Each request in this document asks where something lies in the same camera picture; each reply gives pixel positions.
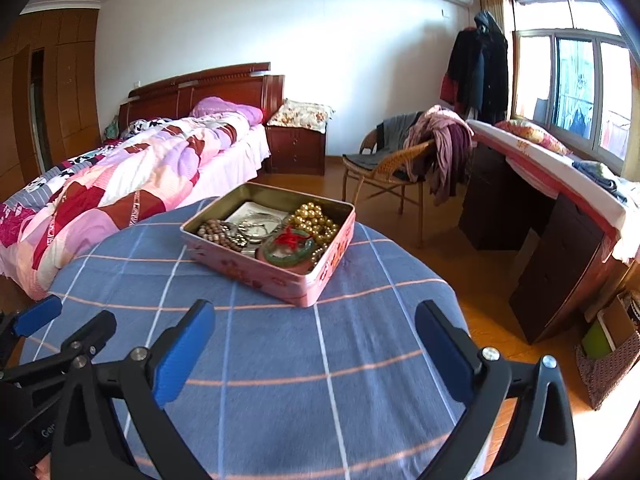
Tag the pink bangle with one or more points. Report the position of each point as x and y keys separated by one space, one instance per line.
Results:
x=302 y=267

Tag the wooden headboard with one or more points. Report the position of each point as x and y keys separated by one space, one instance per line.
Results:
x=249 y=84

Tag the pink purple clothes on chair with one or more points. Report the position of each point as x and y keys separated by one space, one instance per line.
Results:
x=453 y=149

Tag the folded dark clothes on desk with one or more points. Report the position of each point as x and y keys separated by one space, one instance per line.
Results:
x=602 y=176

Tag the pink metal tin box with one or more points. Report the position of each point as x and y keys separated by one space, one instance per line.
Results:
x=213 y=241

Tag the window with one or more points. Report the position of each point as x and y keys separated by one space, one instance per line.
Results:
x=572 y=76

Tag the grey garment on chair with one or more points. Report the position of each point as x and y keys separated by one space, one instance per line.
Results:
x=385 y=139

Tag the basket with boxes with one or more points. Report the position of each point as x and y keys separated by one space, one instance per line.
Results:
x=610 y=348

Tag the dark coats on rack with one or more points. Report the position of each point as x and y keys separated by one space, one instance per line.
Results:
x=476 y=80

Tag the bed with patchwork quilt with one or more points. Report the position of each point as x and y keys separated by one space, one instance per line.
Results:
x=164 y=167

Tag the printed paper in tin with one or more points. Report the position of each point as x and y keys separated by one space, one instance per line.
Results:
x=250 y=208

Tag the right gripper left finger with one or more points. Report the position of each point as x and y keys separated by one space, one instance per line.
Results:
x=88 y=442

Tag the floral cushion on nightstand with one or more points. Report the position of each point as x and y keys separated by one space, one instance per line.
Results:
x=309 y=116

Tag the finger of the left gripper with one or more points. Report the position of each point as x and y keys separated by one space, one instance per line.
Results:
x=86 y=343
x=22 y=324

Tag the red knot coin charm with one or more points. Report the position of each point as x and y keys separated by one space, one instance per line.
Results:
x=291 y=238

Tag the dark wooden desk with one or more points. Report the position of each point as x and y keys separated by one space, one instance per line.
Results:
x=570 y=264

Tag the green jade bangle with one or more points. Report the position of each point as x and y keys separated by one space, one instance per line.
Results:
x=279 y=254

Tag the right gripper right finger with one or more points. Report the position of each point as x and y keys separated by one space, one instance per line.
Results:
x=540 y=440

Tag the blue plaid tablecloth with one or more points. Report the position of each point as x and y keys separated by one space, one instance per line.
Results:
x=340 y=390

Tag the purple pillow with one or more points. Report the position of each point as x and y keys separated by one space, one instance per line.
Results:
x=215 y=105

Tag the wicker chair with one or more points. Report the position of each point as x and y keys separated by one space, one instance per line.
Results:
x=384 y=177

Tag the dark wooden nightstand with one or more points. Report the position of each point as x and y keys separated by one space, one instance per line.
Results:
x=295 y=151

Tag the floral pillow on desk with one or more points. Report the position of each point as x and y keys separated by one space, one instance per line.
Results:
x=534 y=134

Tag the wooden wardrobe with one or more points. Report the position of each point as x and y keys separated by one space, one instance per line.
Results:
x=48 y=93

